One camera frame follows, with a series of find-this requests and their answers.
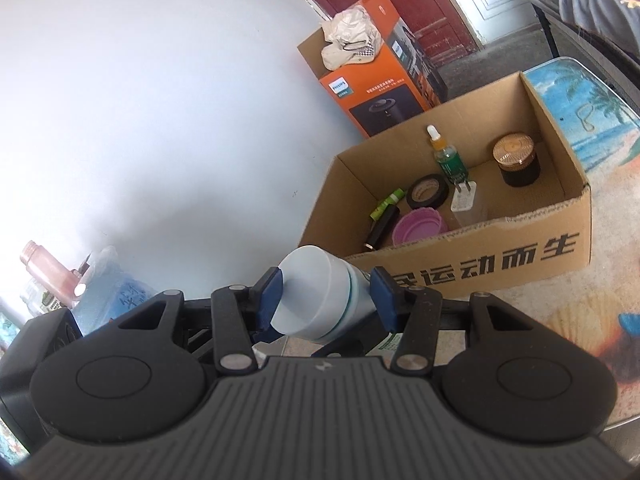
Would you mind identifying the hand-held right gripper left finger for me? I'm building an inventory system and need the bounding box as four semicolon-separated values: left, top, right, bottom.
117;267;286;376

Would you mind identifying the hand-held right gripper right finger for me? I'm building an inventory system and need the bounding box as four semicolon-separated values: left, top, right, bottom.
370;266;521;376

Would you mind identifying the white pill bottle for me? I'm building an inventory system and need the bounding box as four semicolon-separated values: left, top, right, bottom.
270;245;403;358

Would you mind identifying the black cylinder flashlight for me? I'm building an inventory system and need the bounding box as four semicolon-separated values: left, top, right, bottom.
364;205;401;252

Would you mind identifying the green lip balm tube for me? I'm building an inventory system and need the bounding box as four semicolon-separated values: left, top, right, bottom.
370;188;405;221

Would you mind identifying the black tape roll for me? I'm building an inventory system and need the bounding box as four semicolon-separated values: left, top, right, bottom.
406;174;449;209

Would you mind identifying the brown cardboard box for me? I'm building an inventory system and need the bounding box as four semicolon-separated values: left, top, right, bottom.
298;71;593;301

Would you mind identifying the white charger plug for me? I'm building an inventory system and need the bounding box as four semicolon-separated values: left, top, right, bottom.
450;180;478;212

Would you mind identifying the green dropper bottle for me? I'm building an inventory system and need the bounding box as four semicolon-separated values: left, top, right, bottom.
426;125;468;184

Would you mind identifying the black jar with gold lid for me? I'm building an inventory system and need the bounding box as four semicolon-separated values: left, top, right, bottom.
491;132;542;187

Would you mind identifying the clear plastic bottle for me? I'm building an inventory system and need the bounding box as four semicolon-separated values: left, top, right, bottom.
22;280;66;318

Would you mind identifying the pink plastic bottle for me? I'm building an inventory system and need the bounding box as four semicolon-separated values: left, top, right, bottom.
20;240;83;311

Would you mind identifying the blue plastic bag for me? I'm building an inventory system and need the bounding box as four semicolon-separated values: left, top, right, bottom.
70;246;157;336

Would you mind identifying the orange appliance box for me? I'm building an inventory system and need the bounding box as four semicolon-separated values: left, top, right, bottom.
297;0;447;139

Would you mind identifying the beige hat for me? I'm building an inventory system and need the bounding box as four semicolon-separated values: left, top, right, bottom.
320;4;386;71

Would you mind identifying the white panelled door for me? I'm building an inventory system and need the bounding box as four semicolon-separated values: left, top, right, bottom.
425;0;551;56

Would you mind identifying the grey sofa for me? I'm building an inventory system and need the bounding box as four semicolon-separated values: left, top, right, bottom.
517;0;640;56

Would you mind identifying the black metal bed frame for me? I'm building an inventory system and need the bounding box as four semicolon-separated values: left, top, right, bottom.
530;0;640;78

